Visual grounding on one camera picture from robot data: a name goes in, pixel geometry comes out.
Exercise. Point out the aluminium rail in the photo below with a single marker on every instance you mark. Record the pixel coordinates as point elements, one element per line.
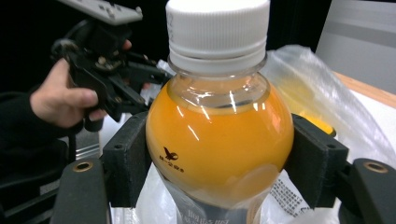
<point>85,146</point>

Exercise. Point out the orange juice bottle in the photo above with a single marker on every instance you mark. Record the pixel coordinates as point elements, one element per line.
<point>218,130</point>

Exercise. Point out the white cabinet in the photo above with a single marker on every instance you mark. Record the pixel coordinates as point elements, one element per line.
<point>358,37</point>

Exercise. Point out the white table mat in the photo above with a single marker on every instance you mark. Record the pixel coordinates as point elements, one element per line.
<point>386,121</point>

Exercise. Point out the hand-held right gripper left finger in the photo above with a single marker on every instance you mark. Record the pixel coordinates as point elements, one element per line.
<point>126,155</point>

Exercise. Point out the clear plastic bag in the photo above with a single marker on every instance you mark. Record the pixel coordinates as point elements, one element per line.
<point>311,87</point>

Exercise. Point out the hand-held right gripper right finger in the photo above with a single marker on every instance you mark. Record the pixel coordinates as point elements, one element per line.
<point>314,161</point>

